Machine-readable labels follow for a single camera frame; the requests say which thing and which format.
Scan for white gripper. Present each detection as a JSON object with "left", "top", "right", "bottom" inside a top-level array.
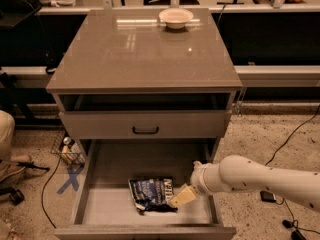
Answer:
[{"left": 169, "top": 161, "right": 215, "bottom": 208}]

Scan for blue kettle chip bag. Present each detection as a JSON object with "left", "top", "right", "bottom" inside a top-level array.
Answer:
[{"left": 128, "top": 177, "right": 177, "bottom": 214}]

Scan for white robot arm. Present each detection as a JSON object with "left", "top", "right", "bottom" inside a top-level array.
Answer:
[{"left": 168, "top": 155, "right": 320, "bottom": 212}]

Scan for closed grey top drawer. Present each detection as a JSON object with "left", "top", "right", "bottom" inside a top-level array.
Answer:
[{"left": 60, "top": 111, "right": 231, "bottom": 139}]

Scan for open grey middle drawer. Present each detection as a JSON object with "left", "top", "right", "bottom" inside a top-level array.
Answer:
[{"left": 55, "top": 139, "right": 236, "bottom": 240}]

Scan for grey drawer cabinet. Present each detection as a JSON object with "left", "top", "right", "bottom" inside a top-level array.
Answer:
[{"left": 45, "top": 7, "right": 243, "bottom": 240}]

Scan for black power adapter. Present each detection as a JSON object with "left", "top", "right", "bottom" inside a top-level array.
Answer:
[{"left": 260, "top": 191, "right": 276, "bottom": 203}]

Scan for black plug connector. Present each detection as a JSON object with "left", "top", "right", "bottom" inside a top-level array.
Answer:
[{"left": 282, "top": 220, "right": 307, "bottom": 240}]

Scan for black chair caster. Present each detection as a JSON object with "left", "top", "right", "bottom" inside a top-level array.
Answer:
[{"left": 0, "top": 187, "right": 25, "bottom": 205}]

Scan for white bowl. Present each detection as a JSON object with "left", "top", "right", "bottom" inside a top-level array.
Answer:
[{"left": 159, "top": 8, "right": 194, "bottom": 29}]

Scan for person leg beige trousers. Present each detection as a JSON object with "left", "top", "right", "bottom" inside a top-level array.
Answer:
[{"left": 0, "top": 111, "right": 31, "bottom": 182}]

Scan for black drawer handle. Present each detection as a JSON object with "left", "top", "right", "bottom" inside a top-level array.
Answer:
[{"left": 132, "top": 126, "right": 160, "bottom": 135}]

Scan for black floor cable left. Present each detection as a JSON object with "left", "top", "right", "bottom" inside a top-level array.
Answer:
[{"left": 40, "top": 155, "right": 63, "bottom": 229}]

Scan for black floor cable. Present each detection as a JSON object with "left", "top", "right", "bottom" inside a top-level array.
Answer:
[
  {"left": 264, "top": 104, "right": 320, "bottom": 236},
  {"left": 40, "top": 155, "right": 63, "bottom": 229}
]

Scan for wire basket with items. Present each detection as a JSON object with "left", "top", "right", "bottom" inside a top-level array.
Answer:
[{"left": 50, "top": 129, "right": 86, "bottom": 166}]

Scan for black floor cable right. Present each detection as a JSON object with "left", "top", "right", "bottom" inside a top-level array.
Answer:
[{"left": 264, "top": 104, "right": 320, "bottom": 236}]

